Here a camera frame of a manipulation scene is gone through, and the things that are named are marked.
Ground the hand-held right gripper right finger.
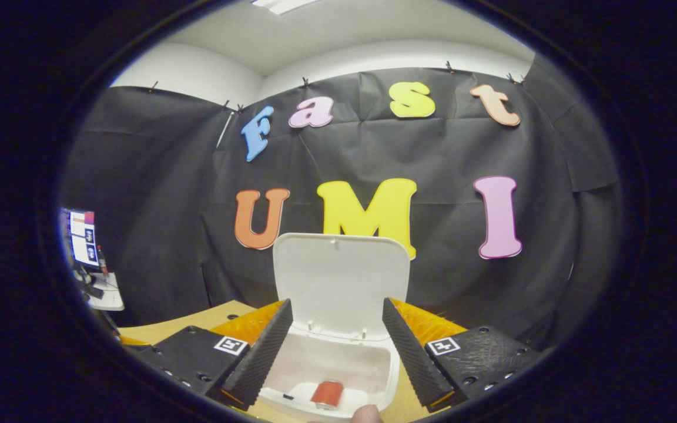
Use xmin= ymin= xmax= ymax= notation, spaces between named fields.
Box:
xmin=382 ymin=297 xmax=542 ymax=413

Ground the white side table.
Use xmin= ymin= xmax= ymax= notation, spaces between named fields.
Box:
xmin=77 ymin=267 xmax=126 ymax=312

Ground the white desktop garbage bin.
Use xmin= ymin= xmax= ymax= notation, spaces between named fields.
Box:
xmin=256 ymin=233 xmax=411 ymax=422

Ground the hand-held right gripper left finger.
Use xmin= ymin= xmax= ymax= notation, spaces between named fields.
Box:
xmin=130 ymin=298 xmax=294 ymax=412

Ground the large ceiling light panel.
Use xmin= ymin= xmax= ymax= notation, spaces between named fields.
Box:
xmin=250 ymin=0 xmax=321 ymax=15

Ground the computer monitor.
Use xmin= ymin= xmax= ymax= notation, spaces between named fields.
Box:
xmin=61 ymin=209 xmax=99 ymax=271

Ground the red pop can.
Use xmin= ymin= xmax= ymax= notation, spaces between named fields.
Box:
xmin=310 ymin=380 xmax=345 ymax=410

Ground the black backdrop cloth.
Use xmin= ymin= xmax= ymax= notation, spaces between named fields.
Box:
xmin=59 ymin=56 xmax=621 ymax=353

